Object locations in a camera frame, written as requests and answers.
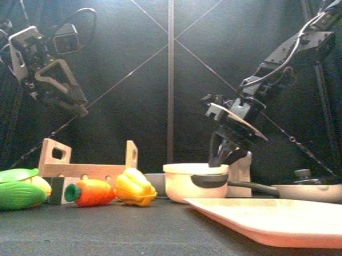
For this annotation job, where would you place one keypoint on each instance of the white toy pot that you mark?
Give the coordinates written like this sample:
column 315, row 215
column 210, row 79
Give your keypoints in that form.
column 182, row 186

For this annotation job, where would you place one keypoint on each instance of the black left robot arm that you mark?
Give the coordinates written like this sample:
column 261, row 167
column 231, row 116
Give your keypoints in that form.
column 4, row 26

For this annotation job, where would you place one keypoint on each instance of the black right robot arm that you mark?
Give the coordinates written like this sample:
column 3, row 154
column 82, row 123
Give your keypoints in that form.
column 311, row 40

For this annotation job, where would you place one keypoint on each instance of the pink rectangular plate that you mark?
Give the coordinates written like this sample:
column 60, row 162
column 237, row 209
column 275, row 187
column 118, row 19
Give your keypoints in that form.
column 275, row 220

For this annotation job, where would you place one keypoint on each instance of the blue-grey toy bowl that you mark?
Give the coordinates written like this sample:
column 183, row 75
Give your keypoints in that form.
column 155, row 183

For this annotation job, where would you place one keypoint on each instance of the pan lid with knob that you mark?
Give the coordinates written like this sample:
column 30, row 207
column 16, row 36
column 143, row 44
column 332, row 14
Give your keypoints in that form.
column 306, row 176

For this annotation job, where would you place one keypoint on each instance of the grey toy frying pan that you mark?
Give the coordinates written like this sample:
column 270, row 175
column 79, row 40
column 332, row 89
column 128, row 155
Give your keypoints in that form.
column 307, row 193

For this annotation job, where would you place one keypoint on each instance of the yellow toy bell pepper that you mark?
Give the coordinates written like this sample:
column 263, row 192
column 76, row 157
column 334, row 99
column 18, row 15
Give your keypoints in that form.
column 134, row 188

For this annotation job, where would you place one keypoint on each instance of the wooden toy box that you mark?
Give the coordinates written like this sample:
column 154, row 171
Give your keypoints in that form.
column 94, row 170

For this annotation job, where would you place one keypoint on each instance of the dark green toy block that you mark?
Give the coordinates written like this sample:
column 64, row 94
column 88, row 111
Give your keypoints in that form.
column 54, row 190

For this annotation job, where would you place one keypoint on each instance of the orange toy carrot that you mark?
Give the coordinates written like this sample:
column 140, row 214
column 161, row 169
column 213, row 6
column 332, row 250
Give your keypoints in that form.
column 94, row 193

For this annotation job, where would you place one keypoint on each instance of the green and yellow toy corn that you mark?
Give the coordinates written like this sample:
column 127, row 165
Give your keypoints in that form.
column 20, row 196

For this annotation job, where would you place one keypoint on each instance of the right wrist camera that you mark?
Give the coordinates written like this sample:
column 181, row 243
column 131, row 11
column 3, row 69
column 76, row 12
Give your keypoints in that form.
column 215, row 111

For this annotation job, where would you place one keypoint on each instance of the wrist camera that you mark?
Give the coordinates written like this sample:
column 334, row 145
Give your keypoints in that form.
column 67, row 39
column 215, row 111

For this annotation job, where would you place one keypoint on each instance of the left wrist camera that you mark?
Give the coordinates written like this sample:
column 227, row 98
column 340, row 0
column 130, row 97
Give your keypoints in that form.
column 67, row 39

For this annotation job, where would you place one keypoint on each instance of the vertical metal frame pole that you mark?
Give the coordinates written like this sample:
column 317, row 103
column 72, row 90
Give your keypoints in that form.
column 171, row 100

